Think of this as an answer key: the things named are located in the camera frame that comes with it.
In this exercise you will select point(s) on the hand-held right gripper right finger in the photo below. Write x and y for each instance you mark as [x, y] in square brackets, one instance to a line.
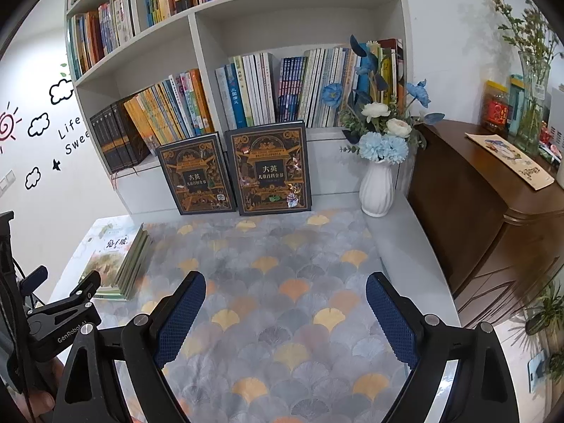
[392, 317]

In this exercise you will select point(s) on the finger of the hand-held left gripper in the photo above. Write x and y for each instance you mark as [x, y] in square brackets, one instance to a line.
[88, 286]
[34, 280]

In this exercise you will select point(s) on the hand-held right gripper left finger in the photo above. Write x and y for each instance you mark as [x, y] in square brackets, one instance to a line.
[180, 317]

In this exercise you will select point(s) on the stack of thin books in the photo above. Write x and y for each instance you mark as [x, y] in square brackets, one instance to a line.
[119, 264]

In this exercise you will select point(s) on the row of orange yellow books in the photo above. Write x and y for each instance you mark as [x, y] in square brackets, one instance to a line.
[176, 105]

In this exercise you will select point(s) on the row of pale thin books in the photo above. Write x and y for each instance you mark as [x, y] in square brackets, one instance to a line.
[264, 92]

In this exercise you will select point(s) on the person's left hand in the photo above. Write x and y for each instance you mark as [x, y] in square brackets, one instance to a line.
[44, 401]

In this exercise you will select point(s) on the grey scalloped patterned rug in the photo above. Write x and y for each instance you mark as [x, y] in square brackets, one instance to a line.
[273, 273]

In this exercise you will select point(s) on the white ribbed vase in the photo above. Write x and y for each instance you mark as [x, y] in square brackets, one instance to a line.
[376, 189]

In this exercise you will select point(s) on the brown wooden cabinet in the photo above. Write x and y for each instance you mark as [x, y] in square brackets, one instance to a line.
[467, 211]

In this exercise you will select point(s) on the dark ornate encyclopedia book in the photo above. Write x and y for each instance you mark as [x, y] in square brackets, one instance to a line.
[196, 176]
[268, 172]

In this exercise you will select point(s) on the row of black volumes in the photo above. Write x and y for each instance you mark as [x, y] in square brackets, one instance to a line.
[114, 136]

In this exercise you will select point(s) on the green potted plant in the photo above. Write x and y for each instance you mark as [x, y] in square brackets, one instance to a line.
[548, 308]

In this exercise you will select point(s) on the blue white flower bouquet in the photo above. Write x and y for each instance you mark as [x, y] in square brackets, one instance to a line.
[383, 141]

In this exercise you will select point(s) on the beige illustrated booklet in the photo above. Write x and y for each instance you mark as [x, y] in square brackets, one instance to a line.
[506, 154]

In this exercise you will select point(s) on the red label jar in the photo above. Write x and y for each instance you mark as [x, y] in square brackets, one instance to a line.
[498, 110]

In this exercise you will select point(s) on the clear glass vase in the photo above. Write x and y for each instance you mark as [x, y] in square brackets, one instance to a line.
[533, 119]

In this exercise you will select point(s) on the teal box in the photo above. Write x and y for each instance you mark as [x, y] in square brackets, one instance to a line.
[517, 105]

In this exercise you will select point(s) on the green leafy sprigs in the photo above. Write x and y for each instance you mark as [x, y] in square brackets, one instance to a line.
[528, 31]

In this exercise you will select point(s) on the white bookshelf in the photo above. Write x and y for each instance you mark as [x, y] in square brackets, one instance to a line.
[273, 13]

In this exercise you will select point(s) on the white wall switch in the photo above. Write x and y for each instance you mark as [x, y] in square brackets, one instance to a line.
[6, 183]

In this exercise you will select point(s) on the black cloud wall sticker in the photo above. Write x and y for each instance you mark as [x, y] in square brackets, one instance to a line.
[61, 90]
[38, 125]
[32, 179]

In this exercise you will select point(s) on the black wall lettering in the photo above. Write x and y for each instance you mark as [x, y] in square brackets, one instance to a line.
[68, 147]

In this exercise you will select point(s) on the red sun wall sticker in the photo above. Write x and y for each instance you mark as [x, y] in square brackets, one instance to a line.
[6, 123]

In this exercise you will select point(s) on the green leaf wall sticker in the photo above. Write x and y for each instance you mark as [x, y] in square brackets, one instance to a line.
[65, 68]

